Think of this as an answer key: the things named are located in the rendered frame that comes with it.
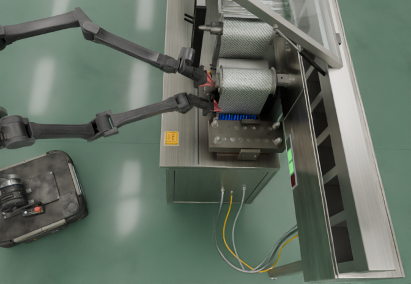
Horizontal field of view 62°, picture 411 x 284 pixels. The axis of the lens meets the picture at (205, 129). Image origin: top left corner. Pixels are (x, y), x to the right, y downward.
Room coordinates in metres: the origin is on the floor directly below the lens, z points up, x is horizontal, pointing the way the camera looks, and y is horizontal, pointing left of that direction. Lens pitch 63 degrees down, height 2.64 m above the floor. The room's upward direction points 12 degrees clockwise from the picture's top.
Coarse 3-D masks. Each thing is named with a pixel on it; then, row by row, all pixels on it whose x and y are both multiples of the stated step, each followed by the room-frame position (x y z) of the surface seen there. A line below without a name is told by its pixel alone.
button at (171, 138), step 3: (165, 132) 0.79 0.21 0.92; (168, 132) 0.79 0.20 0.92; (171, 132) 0.80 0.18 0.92; (174, 132) 0.80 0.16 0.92; (177, 132) 0.81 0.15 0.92; (165, 135) 0.77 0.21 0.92; (168, 135) 0.78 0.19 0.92; (171, 135) 0.78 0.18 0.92; (174, 135) 0.78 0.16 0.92; (177, 135) 0.79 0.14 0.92; (165, 138) 0.76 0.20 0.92; (168, 138) 0.76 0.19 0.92; (171, 138) 0.76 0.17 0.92; (174, 138) 0.77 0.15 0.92; (177, 138) 0.77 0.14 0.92; (165, 141) 0.74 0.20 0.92; (168, 141) 0.74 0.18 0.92; (171, 141) 0.74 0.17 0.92; (174, 141) 0.75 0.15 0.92; (177, 141) 0.75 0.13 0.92
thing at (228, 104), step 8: (224, 104) 0.92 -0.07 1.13; (232, 104) 0.93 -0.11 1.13; (240, 104) 0.94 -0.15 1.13; (248, 104) 0.94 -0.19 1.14; (256, 104) 0.95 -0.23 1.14; (216, 112) 0.92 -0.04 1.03; (224, 112) 0.92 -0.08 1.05; (232, 112) 0.93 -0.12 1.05; (240, 112) 0.94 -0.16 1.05; (248, 112) 0.95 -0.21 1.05; (256, 112) 0.96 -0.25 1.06
